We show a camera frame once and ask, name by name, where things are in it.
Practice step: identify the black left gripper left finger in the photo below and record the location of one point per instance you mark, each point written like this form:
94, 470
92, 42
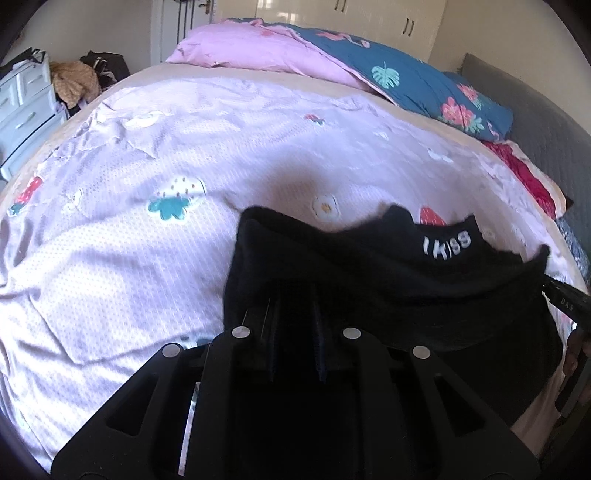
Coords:
150, 425

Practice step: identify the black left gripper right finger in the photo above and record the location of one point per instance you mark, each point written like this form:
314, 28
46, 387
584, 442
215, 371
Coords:
393, 409

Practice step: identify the beige clothes pile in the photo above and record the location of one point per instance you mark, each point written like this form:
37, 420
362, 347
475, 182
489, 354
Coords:
74, 81

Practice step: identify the white bedroom door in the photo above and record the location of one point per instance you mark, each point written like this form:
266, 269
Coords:
172, 20

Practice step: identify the person's right hand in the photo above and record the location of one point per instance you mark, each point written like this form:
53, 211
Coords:
578, 343

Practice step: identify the red floral pillow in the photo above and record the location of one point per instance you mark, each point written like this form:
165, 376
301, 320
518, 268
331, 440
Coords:
542, 187

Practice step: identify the black kiss print garment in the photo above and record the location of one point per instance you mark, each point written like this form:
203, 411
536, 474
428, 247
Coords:
480, 309

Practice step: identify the grey padded headboard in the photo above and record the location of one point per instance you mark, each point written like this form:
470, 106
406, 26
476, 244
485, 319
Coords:
549, 136

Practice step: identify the lilac strawberry print sheet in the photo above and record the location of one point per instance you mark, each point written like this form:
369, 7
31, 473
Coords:
119, 241

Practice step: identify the blue floral quilt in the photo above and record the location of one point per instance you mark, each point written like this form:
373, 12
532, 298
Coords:
405, 80

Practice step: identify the cream glossy wardrobe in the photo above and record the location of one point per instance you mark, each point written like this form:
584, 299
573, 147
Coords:
408, 25

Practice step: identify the white drawer cabinet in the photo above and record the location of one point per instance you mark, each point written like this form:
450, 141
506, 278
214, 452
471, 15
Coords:
30, 111

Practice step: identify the black bag on floor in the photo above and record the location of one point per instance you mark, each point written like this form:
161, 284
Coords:
110, 68

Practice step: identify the pink quilt lining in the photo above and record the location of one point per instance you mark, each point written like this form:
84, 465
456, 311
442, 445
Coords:
252, 46

